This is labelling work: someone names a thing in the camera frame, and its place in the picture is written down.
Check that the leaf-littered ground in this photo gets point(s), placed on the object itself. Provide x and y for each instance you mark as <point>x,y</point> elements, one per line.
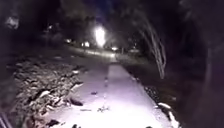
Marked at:
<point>40,83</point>

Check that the bright street lamp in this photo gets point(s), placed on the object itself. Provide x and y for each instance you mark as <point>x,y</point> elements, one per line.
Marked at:
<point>100,36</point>

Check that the leaning tree trunk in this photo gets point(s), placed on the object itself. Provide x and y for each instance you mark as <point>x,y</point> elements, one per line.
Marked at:
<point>157,50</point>

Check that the pale concrete path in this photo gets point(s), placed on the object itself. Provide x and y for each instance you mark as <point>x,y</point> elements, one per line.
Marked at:
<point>125,100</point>

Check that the road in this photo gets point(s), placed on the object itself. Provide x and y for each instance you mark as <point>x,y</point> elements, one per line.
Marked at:
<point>96,53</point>

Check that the dark verge ground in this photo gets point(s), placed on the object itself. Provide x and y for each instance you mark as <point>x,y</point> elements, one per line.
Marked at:
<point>166,90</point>

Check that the dark trees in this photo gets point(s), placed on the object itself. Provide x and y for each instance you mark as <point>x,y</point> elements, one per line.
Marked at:
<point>76,23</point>

